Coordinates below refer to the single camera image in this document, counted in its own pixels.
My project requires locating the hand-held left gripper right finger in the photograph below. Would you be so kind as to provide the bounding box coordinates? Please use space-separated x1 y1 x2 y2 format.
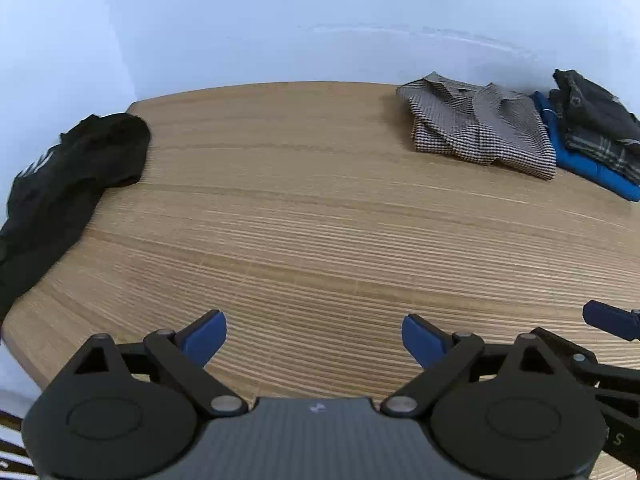
380 313 572 416

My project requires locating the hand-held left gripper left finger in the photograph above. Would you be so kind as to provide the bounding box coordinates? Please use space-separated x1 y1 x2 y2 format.
59 309 249 417

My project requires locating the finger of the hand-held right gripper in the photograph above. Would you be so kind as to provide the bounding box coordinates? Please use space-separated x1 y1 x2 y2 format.
530 326 640 402
582 299 640 343

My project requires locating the blue garment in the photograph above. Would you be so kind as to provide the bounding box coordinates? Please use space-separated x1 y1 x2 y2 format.
530 91 640 202

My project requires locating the dark plaid garment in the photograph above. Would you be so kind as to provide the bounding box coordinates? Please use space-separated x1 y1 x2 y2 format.
547 89 640 185

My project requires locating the thin black garment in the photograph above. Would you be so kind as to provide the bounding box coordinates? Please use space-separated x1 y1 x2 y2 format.
0 112 152 323

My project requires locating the houndstooth shirt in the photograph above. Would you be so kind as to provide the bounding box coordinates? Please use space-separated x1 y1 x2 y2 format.
396 72 557 181

